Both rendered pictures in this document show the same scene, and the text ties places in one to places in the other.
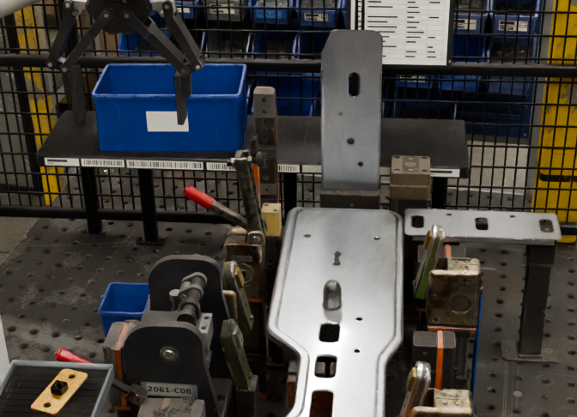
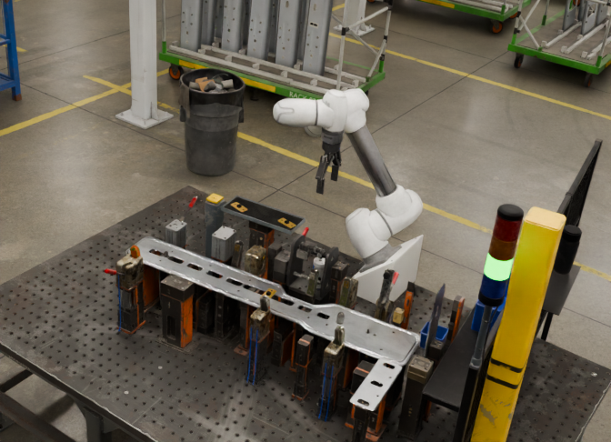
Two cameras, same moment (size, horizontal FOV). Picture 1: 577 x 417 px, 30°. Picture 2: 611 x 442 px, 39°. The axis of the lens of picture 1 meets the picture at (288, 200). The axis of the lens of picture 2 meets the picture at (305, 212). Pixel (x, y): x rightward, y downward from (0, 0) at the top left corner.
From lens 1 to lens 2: 375 cm
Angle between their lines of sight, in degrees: 89
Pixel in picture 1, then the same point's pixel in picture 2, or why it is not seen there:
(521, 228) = (365, 393)
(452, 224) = (380, 375)
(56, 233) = not seen: hidden behind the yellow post
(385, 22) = not seen: hidden behind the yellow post
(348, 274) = (358, 332)
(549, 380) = not seen: outside the picture
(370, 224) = (394, 352)
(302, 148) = (466, 347)
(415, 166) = (418, 363)
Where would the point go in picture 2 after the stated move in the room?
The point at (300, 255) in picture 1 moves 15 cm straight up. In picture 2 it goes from (379, 326) to (384, 296)
